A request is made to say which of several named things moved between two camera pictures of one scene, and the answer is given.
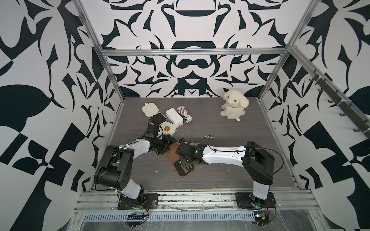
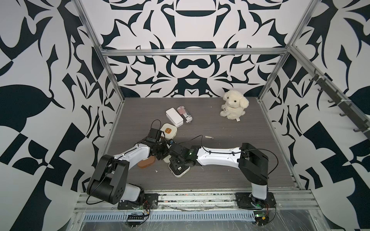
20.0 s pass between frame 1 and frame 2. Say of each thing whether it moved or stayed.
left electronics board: stayed
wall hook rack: stayed
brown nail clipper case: moved
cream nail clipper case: stayed
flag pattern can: stayed
